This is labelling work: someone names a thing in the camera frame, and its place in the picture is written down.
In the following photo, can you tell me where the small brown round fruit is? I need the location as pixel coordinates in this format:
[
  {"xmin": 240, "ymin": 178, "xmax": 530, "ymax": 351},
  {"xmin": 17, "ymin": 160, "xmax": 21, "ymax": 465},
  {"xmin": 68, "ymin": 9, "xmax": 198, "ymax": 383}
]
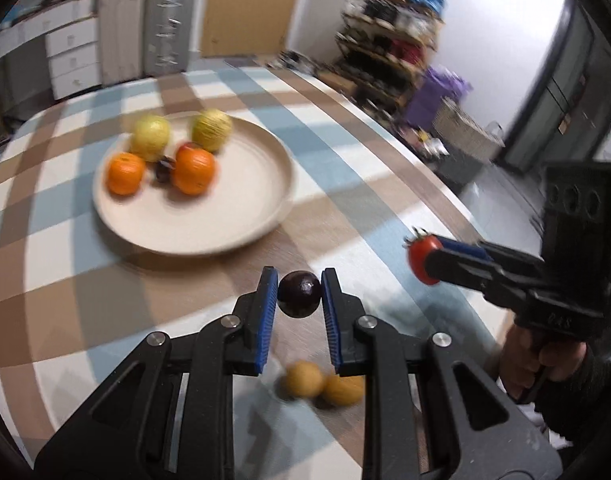
[
  {"xmin": 321, "ymin": 375, "xmax": 366, "ymax": 407},
  {"xmin": 284, "ymin": 361, "xmax": 325, "ymax": 400}
]

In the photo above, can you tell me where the dark plum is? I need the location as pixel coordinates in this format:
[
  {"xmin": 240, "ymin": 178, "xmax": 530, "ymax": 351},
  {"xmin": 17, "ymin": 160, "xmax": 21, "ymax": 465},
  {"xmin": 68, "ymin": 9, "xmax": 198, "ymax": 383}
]
[
  {"xmin": 278, "ymin": 271, "xmax": 322, "ymax": 318},
  {"xmin": 153, "ymin": 156, "xmax": 177, "ymax": 184}
]

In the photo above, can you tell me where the silver suitcase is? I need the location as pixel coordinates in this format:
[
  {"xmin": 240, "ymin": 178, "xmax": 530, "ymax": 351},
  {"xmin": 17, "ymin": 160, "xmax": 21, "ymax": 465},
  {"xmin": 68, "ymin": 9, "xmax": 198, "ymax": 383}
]
[{"xmin": 144, "ymin": 0, "xmax": 196, "ymax": 77}]

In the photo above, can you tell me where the pile of shoes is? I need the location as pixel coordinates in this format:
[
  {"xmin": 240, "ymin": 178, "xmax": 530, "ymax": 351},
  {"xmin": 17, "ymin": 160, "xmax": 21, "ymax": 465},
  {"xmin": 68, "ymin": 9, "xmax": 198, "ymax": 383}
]
[{"xmin": 278, "ymin": 50, "xmax": 336, "ymax": 78}]

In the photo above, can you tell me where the black basket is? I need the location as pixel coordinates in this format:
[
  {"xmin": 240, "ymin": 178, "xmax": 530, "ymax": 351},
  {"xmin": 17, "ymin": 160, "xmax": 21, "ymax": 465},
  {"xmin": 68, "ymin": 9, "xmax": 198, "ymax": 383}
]
[{"xmin": 400, "ymin": 125, "xmax": 481, "ymax": 196}]

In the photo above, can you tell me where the white suitcase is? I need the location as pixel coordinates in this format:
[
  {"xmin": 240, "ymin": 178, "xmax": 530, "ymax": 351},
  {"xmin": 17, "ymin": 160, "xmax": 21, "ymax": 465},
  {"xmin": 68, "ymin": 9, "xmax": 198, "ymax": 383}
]
[{"xmin": 96, "ymin": 0, "xmax": 149, "ymax": 86}]

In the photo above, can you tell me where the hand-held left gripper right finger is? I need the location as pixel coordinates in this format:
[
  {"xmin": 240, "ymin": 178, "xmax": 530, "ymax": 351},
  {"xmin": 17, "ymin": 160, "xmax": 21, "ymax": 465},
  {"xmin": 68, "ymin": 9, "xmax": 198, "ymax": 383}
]
[{"xmin": 320, "ymin": 267, "xmax": 563, "ymax": 480}]

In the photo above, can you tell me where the round green guava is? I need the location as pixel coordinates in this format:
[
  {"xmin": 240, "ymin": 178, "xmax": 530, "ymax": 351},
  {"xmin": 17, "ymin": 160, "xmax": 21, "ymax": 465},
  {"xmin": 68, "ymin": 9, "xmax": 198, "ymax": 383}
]
[{"xmin": 130, "ymin": 115, "xmax": 171, "ymax": 162}]

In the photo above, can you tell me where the wooden shoe rack with shoes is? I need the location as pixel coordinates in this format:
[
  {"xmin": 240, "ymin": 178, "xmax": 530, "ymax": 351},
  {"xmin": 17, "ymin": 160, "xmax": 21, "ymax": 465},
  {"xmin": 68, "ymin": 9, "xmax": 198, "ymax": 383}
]
[{"xmin": 335, "ymin": 0, "xmax": 446, "ymax": 111}]

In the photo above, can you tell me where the dark sliding door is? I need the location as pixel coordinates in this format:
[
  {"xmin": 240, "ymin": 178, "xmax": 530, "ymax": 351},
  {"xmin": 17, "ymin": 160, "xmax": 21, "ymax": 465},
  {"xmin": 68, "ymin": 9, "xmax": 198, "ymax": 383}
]
[{"xmin": 503, "ymin": 0, "xmax": 611, "ymax": 171}]

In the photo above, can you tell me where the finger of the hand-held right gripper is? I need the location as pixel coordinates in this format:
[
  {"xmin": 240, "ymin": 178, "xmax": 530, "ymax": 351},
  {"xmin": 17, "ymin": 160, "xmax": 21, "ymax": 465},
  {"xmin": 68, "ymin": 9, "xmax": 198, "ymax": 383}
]
[
  {"xmin": 424, "ymin": 246, "xmax": 553, "ymax": 308},
  {"xmin": 441, "ymin": 237, "xmax": 543, "ymax": 267}
]

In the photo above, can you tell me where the white desk with drawers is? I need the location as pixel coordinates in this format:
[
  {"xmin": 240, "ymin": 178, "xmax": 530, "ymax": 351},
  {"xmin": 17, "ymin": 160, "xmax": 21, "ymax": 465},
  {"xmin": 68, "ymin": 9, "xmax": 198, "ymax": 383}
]
[{"xmin": 0, "ymin": 0, "xmax": 101, "ymax": 103}]

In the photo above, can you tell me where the large cream plate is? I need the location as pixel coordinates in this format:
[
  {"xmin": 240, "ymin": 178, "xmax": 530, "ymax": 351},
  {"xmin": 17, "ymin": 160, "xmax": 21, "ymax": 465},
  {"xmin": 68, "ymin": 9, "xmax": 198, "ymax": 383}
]
[{"xmin": 92, "ymin": 112, "xmax": 295, "ymax": 256}]

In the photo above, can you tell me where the orange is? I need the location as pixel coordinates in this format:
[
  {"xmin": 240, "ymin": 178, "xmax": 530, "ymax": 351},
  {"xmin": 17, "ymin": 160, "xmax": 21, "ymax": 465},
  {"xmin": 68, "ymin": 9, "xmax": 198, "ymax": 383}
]
[
  {"xmin": 107, "ymin": 152, "xmax": 146, "ymax": 196},
  {"xmin": 173, "ymin": 147, "xmax": 216, "ymax": 196}
]

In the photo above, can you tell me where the wooden door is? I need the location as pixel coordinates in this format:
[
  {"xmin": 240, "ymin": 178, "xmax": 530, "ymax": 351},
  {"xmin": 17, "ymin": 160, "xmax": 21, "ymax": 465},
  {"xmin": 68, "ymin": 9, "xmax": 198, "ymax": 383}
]
[{"xmin": 200, "ymin": 0, "xmax": 309, "ymax": 58}]

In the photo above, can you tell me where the person's right forearm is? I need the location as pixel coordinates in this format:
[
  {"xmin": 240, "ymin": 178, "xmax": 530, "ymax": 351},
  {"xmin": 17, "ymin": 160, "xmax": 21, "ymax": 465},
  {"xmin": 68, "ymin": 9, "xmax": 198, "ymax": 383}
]
[{"xmin": 533, "ymin": 345, "xmax": 611, "ymax": 453}]

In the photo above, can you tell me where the person's right hand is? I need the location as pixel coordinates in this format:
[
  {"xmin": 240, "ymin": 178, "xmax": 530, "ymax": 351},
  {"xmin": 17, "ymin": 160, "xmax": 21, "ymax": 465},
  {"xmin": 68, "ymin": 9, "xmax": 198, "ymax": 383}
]
[{"xmin": 500, "ymin": 320, "xmax": 596, "ymax": 403}]

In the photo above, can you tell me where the woven basket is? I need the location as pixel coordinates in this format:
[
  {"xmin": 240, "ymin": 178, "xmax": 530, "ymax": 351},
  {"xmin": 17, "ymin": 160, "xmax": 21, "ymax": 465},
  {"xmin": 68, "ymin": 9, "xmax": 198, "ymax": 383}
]
[{"xmin": 432, "ymin": 97, "xmax": 506, "ymax": 163}]

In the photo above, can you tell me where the purple bag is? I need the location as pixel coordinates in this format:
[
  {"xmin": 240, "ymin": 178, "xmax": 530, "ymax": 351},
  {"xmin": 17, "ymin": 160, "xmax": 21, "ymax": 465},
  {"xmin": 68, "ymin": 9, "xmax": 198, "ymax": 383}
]
[{"xmin": 404, "ymin": 65, "xmax": 473, "ymax": 133}]

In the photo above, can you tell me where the bumpy yellow guava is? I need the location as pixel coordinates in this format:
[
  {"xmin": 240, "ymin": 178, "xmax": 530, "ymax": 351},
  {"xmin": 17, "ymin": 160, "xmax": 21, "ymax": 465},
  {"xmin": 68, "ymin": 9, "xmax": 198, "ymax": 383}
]
[{"xmin": 192, "ymin": 108, "xmax": 233, "ymax": 153}]

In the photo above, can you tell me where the brown cardboard box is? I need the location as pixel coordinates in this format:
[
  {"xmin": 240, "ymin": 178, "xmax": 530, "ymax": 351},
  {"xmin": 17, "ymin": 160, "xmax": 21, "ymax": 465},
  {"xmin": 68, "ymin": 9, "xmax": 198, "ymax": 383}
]
[{"xmin": 318, "ymin": 67, "xmax": 359, "ymax": 96}]

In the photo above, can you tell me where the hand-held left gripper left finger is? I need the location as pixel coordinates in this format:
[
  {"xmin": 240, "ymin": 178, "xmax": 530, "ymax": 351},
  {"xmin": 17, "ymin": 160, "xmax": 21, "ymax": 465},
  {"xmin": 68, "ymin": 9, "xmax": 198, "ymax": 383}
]
[{"xmin": 33, "ymin": 266, "xmax": 279, "ymax": 480}]

